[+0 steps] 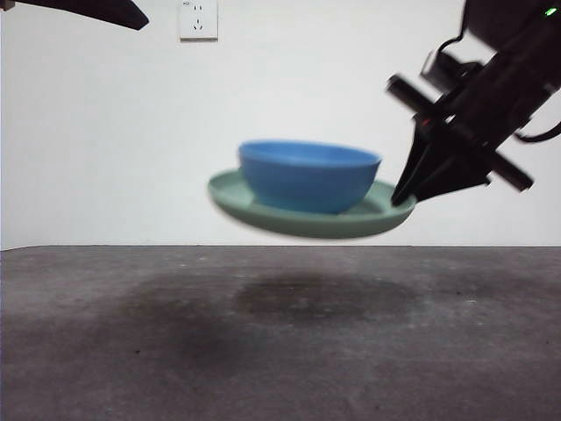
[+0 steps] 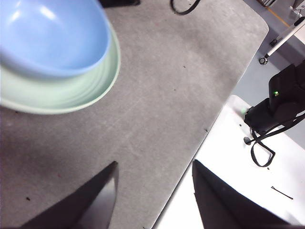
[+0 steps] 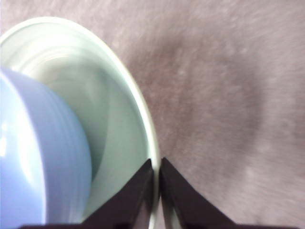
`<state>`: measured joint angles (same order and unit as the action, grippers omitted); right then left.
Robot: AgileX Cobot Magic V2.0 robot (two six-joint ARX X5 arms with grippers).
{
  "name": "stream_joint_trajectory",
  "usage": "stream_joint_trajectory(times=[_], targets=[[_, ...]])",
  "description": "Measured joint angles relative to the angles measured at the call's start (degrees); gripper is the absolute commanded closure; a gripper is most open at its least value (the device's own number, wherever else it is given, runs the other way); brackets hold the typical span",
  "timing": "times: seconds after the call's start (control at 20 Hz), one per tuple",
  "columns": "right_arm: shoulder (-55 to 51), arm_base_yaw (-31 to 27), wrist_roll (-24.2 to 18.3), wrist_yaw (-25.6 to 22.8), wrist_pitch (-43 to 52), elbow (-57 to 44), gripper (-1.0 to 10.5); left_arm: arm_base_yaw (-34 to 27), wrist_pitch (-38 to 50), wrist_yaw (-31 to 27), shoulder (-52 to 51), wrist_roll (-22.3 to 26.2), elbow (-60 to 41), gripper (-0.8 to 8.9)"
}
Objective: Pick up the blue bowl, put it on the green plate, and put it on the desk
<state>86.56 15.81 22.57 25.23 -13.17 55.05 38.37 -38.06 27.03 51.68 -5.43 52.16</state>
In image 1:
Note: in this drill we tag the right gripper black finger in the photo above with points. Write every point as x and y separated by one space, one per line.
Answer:
456 171
412 162

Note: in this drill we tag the left gripper black pointed finger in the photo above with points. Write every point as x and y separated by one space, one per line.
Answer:
101 11

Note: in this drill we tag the blue round bowl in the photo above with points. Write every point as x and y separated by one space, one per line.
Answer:
307 180

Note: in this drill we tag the pale green round plate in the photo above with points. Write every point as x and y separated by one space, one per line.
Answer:
307 223

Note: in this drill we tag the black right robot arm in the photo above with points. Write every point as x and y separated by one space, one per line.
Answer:
491 17

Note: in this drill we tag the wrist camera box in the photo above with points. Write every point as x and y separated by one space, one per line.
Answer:
442 68

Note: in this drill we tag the white wall socket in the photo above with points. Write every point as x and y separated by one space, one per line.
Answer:
198 22

